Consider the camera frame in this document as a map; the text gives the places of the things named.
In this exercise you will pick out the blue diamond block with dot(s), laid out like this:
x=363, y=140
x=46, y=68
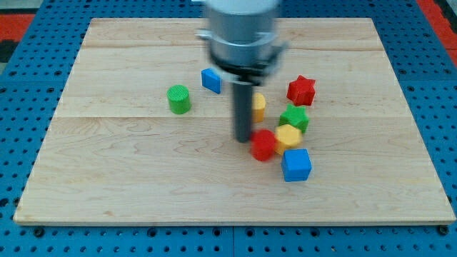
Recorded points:
x=210, y=80

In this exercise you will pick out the blue cube block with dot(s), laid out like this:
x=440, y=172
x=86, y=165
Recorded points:
x=296, y=165

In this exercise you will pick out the yellow hexagon block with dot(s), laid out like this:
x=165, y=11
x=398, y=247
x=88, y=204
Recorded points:
x=287, y=137

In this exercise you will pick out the light wooden board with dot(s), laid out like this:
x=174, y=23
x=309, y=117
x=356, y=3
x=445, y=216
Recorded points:
x=115, y=154

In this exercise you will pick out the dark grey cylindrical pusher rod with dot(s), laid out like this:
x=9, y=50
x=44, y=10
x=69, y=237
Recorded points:
x=242, y=111

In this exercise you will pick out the red cylinder block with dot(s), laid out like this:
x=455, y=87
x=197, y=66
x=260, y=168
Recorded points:
x=263, y=144

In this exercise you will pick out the red star block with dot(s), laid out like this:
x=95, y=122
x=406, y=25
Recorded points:
x=301, y=91

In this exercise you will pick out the green star block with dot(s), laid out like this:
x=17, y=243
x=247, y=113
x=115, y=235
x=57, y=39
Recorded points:
x=295, y=116

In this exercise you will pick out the green cylinder block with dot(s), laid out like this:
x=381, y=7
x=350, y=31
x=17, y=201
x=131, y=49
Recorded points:
x=179, y=99

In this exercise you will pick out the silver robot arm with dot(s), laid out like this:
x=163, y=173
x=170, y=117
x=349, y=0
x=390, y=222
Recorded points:
x=241, y=38

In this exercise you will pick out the yellow heart block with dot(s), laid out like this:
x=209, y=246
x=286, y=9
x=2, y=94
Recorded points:
x=258, y=107

